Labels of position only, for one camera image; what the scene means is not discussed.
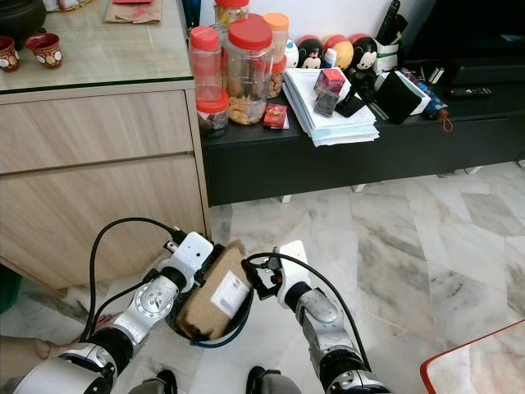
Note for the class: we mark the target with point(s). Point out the person leg in tan trousers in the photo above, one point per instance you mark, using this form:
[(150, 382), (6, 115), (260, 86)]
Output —
[(20, 359)]

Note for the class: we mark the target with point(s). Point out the large red lid snack jar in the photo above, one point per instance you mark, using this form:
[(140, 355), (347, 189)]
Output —
[(248, 75)]

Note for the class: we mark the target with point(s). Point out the green container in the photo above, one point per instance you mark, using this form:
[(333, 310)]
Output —
[(8, 289)]

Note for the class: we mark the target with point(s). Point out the red lid jar yellow contents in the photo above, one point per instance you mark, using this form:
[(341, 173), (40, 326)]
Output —
[(231, 10)]

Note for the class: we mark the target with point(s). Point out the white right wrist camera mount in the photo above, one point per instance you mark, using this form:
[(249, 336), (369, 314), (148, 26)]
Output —
[(291, 263)]

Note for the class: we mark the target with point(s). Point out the orange lid jar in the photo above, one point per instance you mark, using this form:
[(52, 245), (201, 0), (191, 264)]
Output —
[(277, 34)]

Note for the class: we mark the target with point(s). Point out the stack of white papers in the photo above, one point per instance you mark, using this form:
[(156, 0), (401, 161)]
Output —
[(336, 127)]

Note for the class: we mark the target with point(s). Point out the black wallet box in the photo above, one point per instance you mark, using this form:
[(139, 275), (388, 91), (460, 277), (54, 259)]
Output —
[(400, 97)]

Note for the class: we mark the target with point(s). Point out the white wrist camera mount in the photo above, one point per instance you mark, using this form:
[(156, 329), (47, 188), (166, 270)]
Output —
[(291, 263), (193, 253)]

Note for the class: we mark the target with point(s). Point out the red patterned tea cup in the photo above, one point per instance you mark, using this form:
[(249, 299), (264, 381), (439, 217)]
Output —
[(45, 51), (8, 55)]

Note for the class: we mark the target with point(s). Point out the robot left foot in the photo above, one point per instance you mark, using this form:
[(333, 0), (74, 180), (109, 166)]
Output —
[(160, 382)]

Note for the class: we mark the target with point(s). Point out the black television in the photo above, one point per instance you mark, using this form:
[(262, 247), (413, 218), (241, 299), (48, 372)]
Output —
[(467, 25)]

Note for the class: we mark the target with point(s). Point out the white holder with black remotes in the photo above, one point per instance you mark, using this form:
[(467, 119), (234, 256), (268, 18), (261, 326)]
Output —
[(387, 51)]

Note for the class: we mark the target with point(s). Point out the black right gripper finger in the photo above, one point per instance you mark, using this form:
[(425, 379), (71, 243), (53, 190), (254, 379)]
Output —
[(252, 277)]

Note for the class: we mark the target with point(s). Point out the small red box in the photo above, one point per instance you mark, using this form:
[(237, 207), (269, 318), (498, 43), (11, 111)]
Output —
[(330, 80)]

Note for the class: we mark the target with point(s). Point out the light wood cabinet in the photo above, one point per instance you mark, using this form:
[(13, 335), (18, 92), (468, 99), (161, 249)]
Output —
[(90, 156)]

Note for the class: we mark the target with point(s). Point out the round orange toy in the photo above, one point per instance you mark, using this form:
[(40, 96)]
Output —
[(340, 51)]

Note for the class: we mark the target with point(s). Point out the round black Mickey toy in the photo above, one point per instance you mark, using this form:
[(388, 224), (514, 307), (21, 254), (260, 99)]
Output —
[(310, 53)]

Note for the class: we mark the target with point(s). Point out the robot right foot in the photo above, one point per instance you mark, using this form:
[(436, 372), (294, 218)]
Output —
[(271, 382)]

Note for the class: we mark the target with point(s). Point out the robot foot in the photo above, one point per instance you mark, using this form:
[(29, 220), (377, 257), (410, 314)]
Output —
[(271, 382), (160, 382)]

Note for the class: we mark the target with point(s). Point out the black TV console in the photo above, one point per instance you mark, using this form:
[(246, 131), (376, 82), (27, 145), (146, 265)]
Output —
[(361, 164)]

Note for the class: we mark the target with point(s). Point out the bare person foot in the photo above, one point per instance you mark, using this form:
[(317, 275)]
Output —
[(102, 322)]

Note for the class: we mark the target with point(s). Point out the tall red lid jar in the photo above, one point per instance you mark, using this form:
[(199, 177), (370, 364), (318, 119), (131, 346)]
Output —
[(205, 61)]

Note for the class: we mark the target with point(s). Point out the dark grey packet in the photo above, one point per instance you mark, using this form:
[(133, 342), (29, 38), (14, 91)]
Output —
[(326, 103)]

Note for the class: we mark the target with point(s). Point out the small red lid jar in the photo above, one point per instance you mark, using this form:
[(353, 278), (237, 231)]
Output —
[(213, 112)]

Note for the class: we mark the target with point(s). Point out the brown paper envelope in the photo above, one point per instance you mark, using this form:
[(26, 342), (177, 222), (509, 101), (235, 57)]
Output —
[(134, 10)]

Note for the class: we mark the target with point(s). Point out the red packet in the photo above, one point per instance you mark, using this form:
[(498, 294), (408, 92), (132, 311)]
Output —
[(275, 116)]

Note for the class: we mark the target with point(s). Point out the pink marble table red edge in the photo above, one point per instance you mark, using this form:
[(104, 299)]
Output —
[(480, 365)]

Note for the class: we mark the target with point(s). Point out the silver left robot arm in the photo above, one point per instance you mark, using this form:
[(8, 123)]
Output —
[(156, 304)]

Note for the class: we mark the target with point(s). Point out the brown cardboard with white label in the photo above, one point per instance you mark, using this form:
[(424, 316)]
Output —
[(205, 308)]

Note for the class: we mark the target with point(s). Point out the black remote control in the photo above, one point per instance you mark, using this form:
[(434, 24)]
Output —
[(469, 92)]

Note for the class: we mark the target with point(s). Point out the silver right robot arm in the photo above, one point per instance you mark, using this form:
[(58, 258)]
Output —
[(320, 316)]

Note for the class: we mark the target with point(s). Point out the dark brown teapot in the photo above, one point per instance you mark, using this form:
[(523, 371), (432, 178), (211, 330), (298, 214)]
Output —
[(20, 15)]

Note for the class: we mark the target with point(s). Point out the standing Mickey figurine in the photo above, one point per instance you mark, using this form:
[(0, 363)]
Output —
[(362, 59)]

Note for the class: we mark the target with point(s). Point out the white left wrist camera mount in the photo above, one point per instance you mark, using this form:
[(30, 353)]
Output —
[(193, 253)]

